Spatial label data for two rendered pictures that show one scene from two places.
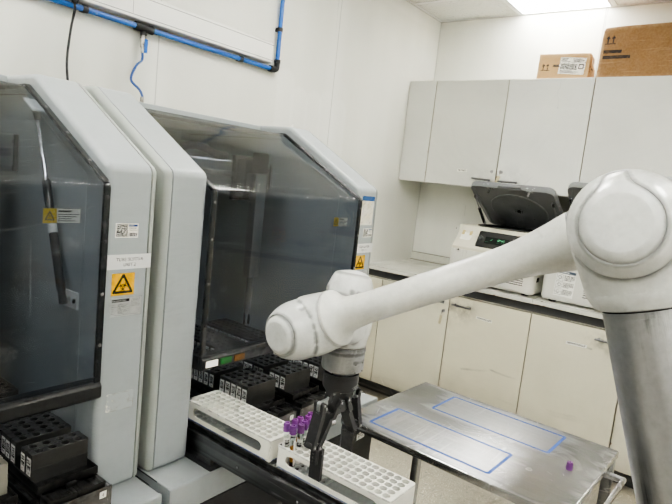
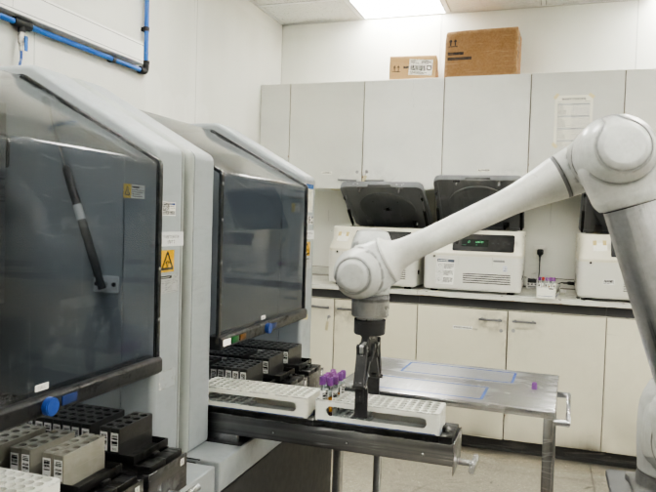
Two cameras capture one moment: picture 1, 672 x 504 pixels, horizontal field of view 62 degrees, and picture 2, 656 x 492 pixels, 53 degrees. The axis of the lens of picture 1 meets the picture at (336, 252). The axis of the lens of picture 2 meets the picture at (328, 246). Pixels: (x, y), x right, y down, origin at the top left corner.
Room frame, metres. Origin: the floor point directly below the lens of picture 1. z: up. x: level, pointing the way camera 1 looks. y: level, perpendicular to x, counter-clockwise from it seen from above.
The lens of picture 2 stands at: (-0.31, 0.54, 1.29)
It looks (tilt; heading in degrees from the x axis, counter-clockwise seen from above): 2 degrees down; 342
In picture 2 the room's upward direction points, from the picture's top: 2 degrees clockwise
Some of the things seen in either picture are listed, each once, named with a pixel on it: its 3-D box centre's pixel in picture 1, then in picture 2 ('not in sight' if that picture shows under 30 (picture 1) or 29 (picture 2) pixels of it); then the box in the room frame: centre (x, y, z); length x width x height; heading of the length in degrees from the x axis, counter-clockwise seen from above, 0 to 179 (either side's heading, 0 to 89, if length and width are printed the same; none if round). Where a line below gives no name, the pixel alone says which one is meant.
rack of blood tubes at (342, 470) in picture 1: (342, 476); (380, 413); (1.11, -0.07, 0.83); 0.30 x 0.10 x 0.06; 53
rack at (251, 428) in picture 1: (240, 425); (259, 398); (1.30, 0.19, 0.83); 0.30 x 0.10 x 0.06; 53
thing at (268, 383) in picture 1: (258, 392); (251, 375); (1.48, 0.17, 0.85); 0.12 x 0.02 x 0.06; 144
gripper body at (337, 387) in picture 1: (339, 390); (369, 337); (1.13, -0.04, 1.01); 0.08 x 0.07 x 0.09; 143
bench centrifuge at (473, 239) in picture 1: (513, 235); (385, 232); (3.57, -1.12, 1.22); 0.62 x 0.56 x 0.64; 141
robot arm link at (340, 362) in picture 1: (343, 357); (370, 307); (1.13, -0.04, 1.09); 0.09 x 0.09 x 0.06
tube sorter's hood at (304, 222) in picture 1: (234, 226); (194, 220); (1.68, 0.31, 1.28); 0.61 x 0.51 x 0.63; 143
